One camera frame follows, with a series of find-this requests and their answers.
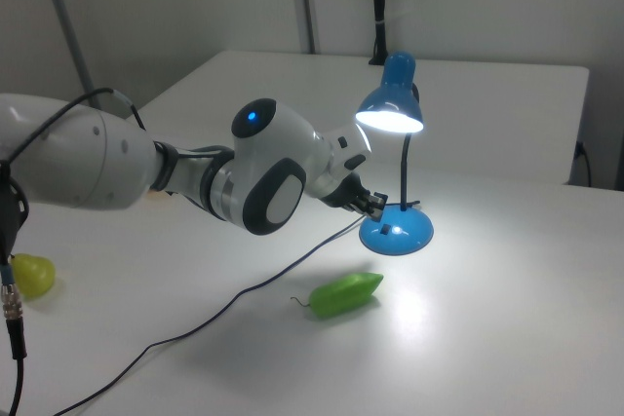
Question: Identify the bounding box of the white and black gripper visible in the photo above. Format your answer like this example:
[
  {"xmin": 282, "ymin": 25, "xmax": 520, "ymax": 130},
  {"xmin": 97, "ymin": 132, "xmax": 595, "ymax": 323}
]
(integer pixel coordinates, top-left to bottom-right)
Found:
[{"xmin": 311, "ymin": 123, "xmax": 389, "ymax": 220}]

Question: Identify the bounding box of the blue desk lamp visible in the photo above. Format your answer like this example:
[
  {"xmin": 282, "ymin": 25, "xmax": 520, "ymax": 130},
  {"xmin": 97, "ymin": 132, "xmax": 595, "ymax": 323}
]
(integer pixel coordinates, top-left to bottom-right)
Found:
[{"xmin": 354, "ymin": 50, "xmax": 435, "ymax": 257}]

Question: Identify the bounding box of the green chili pepper toy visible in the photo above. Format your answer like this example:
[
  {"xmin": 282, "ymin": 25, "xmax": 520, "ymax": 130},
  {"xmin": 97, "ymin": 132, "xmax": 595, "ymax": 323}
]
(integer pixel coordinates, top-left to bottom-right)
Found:
[{"xmin": 290, "ymin": 272, "xmax": 385, "ymax": 322}]

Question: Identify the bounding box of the white side table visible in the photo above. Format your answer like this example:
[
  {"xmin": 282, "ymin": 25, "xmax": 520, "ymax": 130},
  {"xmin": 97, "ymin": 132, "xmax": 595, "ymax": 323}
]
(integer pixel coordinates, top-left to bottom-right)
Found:
[{"xmin": 129, "ymin": 49, "xmax": 591, "ymax": 188}]

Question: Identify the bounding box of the green pear toy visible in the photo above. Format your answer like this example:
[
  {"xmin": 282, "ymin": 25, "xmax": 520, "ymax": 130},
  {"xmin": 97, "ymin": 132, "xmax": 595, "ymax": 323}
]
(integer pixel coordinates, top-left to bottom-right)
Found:
[{"xmin": 9, "ymin": 253, "xmax": 58, "ymax": 300}]

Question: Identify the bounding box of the black wall socket cable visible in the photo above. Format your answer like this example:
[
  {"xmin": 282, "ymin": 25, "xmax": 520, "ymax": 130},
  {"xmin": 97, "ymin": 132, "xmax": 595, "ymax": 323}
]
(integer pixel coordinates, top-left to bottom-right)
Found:
[{"xmin": 574, "ymin": 140, "xmax": 594, "ymax": 188}]

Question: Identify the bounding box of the black lamp power cable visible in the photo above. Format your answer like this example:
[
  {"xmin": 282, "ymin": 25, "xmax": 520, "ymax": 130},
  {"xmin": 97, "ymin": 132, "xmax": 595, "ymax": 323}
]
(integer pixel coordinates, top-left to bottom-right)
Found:
[{"xmin": 53, "ymin": 218, "xmax": 365, "ymax": 416}]

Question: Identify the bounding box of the black cable on robot arm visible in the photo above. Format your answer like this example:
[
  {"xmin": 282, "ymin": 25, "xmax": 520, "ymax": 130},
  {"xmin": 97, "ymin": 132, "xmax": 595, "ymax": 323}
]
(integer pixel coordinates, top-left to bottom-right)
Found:
[{"xmin": 0, "ymin": 87, "xmax": 148, "ymax": 167}]

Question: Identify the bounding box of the black cable with metal connector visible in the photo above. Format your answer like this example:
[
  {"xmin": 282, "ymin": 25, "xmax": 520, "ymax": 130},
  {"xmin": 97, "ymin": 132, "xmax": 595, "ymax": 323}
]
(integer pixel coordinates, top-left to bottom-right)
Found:
[{"xmin": 0, "ymin": 162, "xmax": 31, "ymax": 416}]

